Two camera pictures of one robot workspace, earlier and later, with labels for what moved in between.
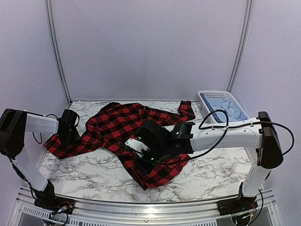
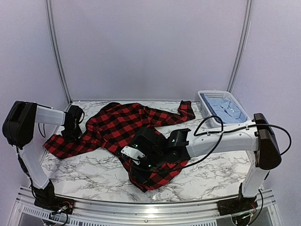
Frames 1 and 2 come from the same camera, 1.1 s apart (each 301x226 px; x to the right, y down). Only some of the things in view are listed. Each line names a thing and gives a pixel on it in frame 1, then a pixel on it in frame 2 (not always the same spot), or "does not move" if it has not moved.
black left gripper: x=64 y=144 -> x=79 y=133
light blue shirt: x=234 y=113 does not move
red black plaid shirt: x=106 y=126 does not move
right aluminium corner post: x=246 y=21 does not move
